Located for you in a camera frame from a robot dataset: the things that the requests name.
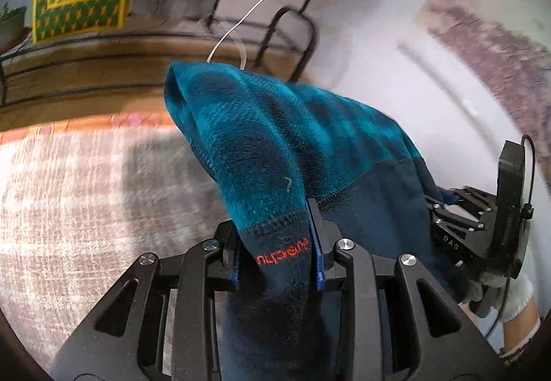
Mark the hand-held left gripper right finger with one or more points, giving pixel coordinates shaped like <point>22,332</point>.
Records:
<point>319,264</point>

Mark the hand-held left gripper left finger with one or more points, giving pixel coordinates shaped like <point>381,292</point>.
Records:
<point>234,273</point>

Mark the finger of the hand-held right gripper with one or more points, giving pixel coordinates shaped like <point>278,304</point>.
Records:
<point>462,208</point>

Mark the teal plaid fleece shirt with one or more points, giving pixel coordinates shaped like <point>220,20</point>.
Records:
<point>280,140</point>

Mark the black metal clothes rack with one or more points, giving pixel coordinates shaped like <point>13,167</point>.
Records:
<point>311,41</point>

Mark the person's right hand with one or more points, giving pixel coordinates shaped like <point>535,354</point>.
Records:
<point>516,295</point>

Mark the beige checked blanket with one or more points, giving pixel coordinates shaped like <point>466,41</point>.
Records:
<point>86,191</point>

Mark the dark plant pot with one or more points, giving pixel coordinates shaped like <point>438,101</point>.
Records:
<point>10,30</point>

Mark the landscape painting wall poster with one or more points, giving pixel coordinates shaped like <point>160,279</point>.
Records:
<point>495,41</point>

